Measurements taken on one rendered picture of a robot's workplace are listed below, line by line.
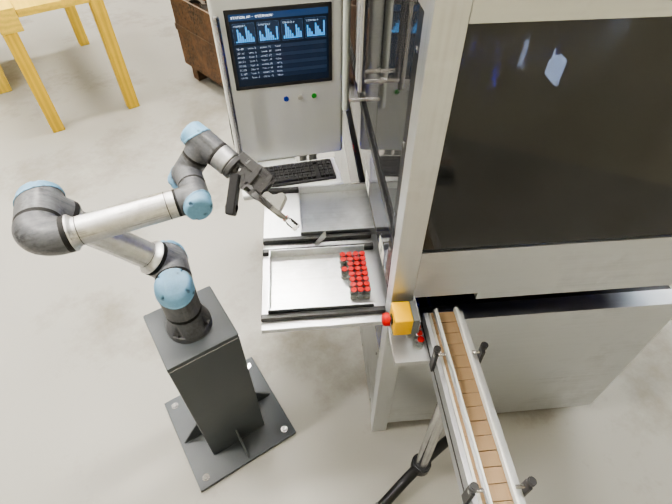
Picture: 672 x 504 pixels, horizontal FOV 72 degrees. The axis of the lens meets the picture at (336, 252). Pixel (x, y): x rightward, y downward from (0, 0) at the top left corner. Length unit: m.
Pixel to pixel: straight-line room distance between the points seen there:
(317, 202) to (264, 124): 0.47
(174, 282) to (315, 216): 0.62
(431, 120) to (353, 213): 0.90
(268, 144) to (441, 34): 1.40
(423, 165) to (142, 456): 1.84
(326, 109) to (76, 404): 1.82
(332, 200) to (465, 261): 0.74
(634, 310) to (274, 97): 1.57
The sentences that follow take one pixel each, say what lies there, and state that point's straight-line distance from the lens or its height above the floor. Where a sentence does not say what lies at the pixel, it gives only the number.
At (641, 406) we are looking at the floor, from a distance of 2.74.
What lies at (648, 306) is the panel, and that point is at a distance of 1.85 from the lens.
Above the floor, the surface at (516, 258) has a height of 1.16.
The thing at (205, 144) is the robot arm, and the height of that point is 1.40.
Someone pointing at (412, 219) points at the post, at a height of 1.34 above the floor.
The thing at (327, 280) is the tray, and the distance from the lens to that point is 1.60.
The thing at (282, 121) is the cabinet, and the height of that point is 1.00.
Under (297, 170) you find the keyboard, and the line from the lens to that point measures 2.13.
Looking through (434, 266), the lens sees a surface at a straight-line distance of 1.31.
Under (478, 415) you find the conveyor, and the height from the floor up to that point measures 0.93.
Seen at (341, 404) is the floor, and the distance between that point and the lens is 2.33.
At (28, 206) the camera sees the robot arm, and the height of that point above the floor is 1.35.
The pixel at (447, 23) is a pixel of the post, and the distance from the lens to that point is 0.90.
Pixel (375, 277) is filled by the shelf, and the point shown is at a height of 0.88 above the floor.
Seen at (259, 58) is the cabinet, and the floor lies 1.29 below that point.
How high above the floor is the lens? 2.13
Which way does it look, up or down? 48 degrees down
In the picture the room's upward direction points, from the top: straight up
